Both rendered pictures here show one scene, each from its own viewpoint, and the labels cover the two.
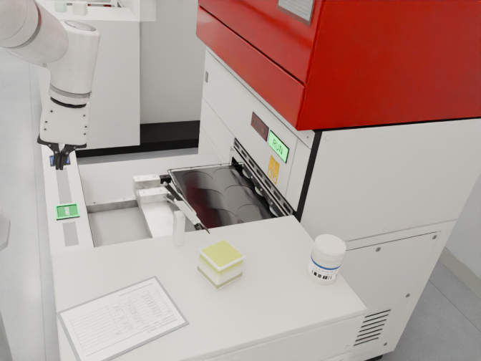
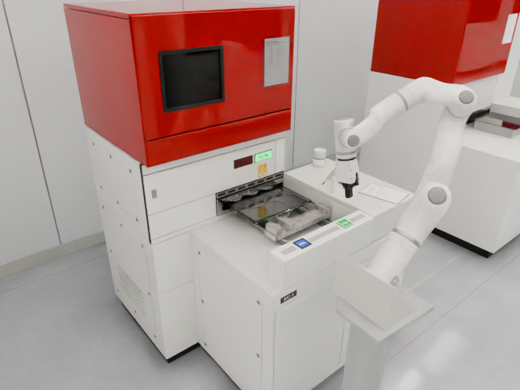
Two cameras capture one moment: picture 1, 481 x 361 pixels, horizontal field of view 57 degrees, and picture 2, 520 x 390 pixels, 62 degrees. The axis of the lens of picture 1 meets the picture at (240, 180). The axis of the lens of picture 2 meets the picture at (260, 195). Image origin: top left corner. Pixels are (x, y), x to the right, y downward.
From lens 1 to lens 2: 2.54 m
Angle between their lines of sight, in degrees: 85
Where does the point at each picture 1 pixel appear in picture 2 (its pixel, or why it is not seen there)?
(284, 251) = (313, 172)
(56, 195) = (336, 231)
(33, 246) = not seen: outside the picture
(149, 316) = (377, 189)
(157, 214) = (299, 220)
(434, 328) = not seen: hidden behind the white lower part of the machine
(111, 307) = (382, 196)
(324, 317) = not seen: hidden behind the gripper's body
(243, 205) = (271, 196)
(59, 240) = (364, 218)
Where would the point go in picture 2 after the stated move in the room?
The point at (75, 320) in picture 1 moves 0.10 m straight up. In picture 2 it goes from (395, 200) to (398, 181)
